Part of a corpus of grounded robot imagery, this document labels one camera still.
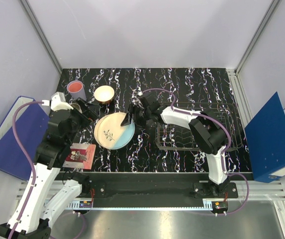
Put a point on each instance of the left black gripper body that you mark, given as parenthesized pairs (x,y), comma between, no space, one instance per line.
(80,119)

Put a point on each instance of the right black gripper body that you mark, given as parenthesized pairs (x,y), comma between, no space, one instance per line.
(141,115)

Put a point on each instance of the white brown steel tumbler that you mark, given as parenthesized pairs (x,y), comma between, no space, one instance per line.
(76,106)

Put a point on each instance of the lavender plastic cup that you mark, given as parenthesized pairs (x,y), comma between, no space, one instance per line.
(81,94)

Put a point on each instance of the wire dish rack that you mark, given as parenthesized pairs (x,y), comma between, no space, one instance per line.
(173,137)

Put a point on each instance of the red floral bowl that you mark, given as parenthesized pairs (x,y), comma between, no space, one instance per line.
(104,94)

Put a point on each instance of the pink plastic cup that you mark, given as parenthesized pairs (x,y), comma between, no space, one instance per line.
(75,86)

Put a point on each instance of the beige pink plate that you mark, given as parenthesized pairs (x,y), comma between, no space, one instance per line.
(96,130)

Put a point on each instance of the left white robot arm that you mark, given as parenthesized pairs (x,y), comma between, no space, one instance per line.
(34,217)

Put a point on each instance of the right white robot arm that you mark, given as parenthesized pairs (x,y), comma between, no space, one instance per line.
(209,133)

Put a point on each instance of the pink booklet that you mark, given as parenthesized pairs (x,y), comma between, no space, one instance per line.
(81,156)

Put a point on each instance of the left blue binder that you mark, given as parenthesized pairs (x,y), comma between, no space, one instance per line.
(31,124)

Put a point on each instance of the blue binder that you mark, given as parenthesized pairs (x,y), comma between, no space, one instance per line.
(265,137)
(31,124)

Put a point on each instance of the right blue binder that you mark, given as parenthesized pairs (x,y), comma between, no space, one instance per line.
(265,137)

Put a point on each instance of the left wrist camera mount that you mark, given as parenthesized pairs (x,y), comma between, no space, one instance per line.
(57,102)

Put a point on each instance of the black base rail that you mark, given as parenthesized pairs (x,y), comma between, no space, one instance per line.
(125,190)

